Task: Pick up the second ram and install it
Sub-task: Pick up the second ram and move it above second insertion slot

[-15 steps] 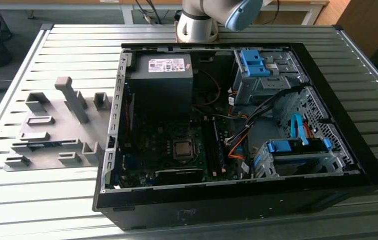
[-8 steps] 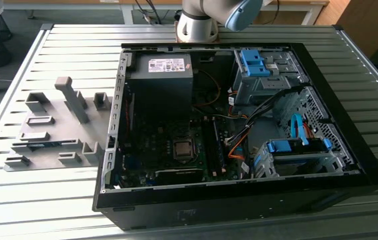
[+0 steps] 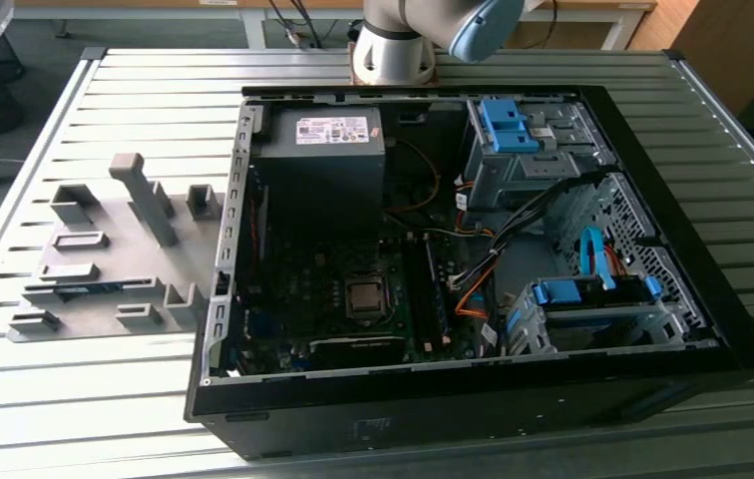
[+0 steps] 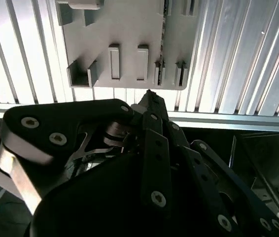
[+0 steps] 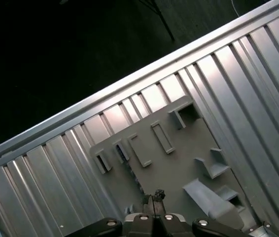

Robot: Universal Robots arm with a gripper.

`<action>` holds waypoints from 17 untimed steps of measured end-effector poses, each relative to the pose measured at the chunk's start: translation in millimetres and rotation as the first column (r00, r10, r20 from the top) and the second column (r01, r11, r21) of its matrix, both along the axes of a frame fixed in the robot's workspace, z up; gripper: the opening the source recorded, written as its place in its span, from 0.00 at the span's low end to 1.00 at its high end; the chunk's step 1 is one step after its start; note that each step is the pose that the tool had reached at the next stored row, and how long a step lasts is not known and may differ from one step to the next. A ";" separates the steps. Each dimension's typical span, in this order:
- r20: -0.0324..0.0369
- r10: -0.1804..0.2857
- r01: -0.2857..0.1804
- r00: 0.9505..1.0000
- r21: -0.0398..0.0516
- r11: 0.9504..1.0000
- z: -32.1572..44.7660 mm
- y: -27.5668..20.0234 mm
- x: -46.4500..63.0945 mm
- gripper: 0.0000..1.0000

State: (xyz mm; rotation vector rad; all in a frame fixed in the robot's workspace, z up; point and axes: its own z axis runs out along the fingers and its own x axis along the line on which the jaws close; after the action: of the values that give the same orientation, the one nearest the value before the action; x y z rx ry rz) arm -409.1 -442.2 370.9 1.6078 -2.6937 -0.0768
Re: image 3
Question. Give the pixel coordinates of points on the RAM stick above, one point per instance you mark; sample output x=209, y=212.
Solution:
x=93, y=289

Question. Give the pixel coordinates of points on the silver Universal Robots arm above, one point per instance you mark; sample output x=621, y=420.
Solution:
x=389, y=55

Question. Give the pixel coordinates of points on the grey parts rack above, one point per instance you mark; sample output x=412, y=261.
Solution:
x=117, y=234

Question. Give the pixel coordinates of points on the grey power supply unit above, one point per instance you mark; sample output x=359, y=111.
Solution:
x=323, y=184

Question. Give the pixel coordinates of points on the green motherboard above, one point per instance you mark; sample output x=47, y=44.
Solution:
x=309, y=299

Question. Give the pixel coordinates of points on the silver CPU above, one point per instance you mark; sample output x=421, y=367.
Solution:
x=365, y=297

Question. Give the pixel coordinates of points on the black graphics card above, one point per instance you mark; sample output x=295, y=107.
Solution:
x=356, y=351

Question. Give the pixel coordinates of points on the grey metal drive cage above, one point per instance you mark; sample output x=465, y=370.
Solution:
x=536, y=174

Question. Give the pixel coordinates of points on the hard disk in blue carrier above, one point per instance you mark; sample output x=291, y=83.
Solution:
x=556, y=292

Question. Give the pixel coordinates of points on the black open PC case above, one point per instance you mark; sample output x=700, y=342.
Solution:
x=483, y=414

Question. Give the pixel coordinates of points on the grey metal disk bay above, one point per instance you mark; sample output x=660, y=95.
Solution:
x=616, y=314

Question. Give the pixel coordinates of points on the brown wooden cabinet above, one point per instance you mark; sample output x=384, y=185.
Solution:
x=716, y=40

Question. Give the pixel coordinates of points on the blue drive latch bracket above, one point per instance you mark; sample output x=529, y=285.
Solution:
x=507, y=130

